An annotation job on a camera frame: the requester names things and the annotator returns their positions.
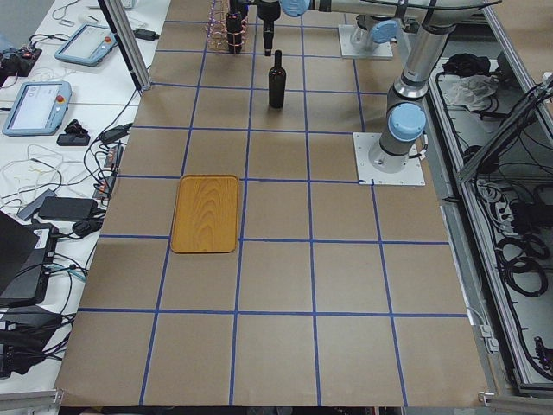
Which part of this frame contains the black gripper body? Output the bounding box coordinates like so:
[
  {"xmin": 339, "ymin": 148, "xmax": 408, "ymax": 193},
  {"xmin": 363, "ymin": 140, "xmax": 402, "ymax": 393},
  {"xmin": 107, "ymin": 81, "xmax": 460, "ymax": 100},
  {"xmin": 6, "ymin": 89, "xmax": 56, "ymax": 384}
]
[{"xmin": 257, "ymin": 3, "xmax": 281, "ymax": 35}]

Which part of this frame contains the dark wine bottle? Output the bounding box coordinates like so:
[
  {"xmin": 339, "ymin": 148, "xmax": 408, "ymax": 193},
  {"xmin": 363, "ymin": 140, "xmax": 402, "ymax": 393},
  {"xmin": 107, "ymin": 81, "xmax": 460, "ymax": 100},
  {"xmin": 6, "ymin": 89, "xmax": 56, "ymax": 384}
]
[
  {"xmin": 225, "ymin": 0, "xmax": 248, "ymax": 54},
  {"xmin": 268, "ymin": 50, "xmax": 287, "ymax": 109}
]

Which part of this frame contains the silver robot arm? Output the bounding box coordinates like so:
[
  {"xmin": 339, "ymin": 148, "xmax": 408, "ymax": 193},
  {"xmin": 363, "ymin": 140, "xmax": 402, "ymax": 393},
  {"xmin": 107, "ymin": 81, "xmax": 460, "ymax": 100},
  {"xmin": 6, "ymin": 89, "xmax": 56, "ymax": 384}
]
[
  {"xmin": 246, "ymin": 1, "xmax": 501, "ymax": 40},
  {"xmin": 371, "ymin": 23, "xmax": 454, "ymax": 173}
]

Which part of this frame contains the wooden tray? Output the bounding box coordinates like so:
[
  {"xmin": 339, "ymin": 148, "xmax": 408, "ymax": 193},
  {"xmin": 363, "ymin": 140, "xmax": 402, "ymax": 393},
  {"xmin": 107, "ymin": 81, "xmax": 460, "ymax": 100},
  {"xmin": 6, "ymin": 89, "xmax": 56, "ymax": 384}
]
[{"xmin": 170, "ymin": 175, "xmax": 239, "ymax": 254}]

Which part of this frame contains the teach pendant far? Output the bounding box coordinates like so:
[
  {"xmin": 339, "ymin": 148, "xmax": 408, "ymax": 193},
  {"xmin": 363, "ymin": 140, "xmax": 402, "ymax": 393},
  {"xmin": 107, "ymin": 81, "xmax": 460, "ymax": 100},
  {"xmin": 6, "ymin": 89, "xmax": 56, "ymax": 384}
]
[{"xmin": 54, "ymin": 24, "xmax": 117, "ymax": 67}]

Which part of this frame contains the teach pendant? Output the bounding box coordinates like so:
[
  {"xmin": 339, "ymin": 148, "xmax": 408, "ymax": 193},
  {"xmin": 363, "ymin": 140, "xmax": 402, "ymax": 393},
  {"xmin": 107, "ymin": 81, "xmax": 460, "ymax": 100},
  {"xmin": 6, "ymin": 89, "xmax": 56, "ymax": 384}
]
[
  {"xmin": 2, "ymin": 80, "xmax": 73, "ymax": 137},
  {"xmin": 54, "ymin": 24, "xmax": 117, "ymax": 67}
]

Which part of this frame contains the teach pendant near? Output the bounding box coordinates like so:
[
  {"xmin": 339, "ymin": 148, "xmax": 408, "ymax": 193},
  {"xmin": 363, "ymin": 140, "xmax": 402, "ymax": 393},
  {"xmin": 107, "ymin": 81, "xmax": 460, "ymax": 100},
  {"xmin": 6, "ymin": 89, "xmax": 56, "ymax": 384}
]
[{"xmin": 2, "ymin": 80, "xmax": 73, "ymax": 137}]

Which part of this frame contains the black power adapter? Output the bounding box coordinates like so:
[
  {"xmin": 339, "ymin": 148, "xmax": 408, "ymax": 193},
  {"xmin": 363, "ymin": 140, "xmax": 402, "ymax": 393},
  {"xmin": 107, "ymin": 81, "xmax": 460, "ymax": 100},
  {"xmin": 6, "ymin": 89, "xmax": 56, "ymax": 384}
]
[{"xmin": 38, "ymin": 196, "xmax": 98, "ymax": 221}]

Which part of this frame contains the black laptop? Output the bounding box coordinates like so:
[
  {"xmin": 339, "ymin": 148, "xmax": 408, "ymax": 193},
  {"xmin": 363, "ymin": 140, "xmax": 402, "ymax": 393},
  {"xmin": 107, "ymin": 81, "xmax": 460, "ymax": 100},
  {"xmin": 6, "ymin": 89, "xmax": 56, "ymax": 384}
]
[{"xmin": 1, "ymin": 213, "xmax": 58, "ymax": 308}]

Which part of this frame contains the copper wire wine basket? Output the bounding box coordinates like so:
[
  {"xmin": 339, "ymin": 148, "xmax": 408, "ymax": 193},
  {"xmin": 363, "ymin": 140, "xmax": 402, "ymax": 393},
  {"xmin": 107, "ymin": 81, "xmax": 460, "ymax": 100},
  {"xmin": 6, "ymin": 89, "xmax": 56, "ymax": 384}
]
[{"xmin": 207, "ymin": 1, "xmax": 248, "ymax": 53}]

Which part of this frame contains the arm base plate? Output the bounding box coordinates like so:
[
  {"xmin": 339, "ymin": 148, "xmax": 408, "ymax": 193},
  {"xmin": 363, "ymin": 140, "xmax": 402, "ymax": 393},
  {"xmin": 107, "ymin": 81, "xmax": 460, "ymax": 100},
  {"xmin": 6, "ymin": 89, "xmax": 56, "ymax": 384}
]
[
  {"xmin": 353, "ymin": 132, "xmax": 426, "ymax": 187},
  {"xmin": 338, "ymin": 21, "xmax": 397, "ymax": 60}
]

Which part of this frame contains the aluminium frame post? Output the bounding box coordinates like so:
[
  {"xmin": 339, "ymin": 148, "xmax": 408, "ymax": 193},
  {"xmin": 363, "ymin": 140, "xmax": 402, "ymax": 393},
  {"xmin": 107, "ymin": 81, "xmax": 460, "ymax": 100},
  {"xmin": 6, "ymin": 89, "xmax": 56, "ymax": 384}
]
[{"xmin": 98, "ymin": 0, "xmax": 151, "ymax": 93}]

